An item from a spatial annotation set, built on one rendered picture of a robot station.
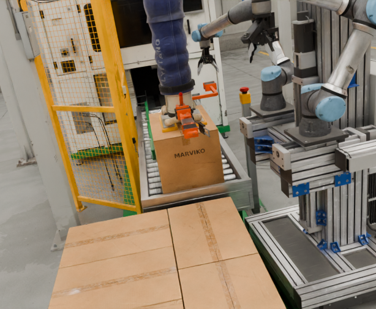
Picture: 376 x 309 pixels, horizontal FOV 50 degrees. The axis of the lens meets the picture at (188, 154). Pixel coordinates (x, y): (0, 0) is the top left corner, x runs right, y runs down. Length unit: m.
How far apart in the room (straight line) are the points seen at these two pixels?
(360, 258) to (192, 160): 1.12
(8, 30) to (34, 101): 0.50
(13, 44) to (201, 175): 1.54
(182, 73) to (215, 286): 1.30
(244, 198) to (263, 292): 0.92
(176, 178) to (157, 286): 0.83
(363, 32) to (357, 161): 0.57
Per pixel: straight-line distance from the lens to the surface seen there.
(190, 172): 2.55
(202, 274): 1.95
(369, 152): 2.05
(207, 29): 2.66
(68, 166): 3.80
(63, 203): 3.37
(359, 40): 1.85
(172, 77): 2.55
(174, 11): 2.51
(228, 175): 2.80
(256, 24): 1.70
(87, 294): 2.02
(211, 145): 2.51
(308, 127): 1.99
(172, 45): 2.51
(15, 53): 3.07
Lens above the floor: 1.77
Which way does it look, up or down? 22 degrees down
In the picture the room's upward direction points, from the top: 9 degrees counter-clockwise
